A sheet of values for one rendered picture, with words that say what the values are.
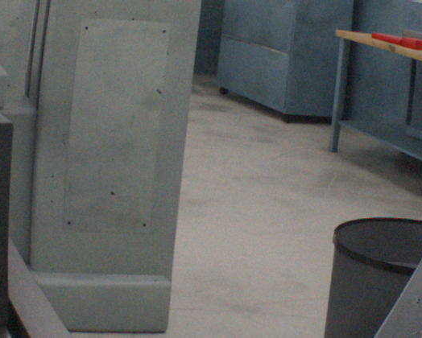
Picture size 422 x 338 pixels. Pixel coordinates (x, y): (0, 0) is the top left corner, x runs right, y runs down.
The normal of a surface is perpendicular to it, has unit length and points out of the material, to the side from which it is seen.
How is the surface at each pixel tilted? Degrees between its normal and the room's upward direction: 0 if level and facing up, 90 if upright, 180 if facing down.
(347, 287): 94
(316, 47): 90
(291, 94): 90
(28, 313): 0
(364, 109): 90
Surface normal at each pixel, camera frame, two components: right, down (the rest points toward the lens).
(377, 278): -0.58, 0.18
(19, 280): 0.11, -0.97
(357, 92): -0.91, -0.01
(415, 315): -0.76, -0.43
